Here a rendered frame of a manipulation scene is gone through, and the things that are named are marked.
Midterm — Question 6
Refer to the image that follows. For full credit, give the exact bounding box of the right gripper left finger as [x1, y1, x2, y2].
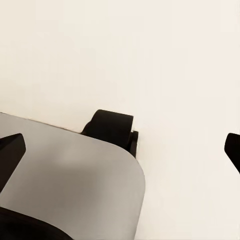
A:
[0, 133, 26, 193]

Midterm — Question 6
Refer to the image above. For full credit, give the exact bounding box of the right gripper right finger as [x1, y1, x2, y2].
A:
[224, 133, 240, 173]

